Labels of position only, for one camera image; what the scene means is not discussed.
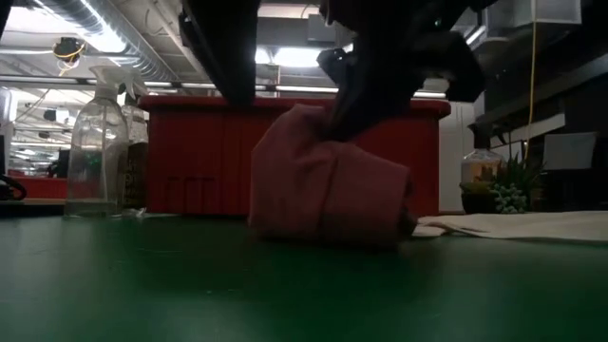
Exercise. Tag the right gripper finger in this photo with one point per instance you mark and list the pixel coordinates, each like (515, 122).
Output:
(375, 81)

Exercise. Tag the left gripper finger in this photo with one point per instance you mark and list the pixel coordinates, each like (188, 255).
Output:
(233, 47)

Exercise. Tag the maroon garment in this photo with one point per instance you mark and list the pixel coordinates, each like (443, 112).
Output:
(323, 190)

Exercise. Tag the red plastic laundry bin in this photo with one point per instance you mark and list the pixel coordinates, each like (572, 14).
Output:
(199, 157)

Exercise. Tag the bright ceiling light panel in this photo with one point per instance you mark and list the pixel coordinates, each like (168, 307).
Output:
(294, 57)

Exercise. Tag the small potted succulent plant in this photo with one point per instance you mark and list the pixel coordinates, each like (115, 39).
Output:
(510, 197)

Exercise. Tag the clear plastic spray bottle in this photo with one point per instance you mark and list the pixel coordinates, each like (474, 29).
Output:
(97, 157)

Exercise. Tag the cream canvas tote bag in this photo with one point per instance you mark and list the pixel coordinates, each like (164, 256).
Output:
(522, 225)

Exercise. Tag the red background counter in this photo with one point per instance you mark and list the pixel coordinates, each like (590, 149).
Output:
(43, 187)

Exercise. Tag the silver ventilation duct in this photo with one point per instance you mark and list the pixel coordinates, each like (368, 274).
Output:
(123, 43)

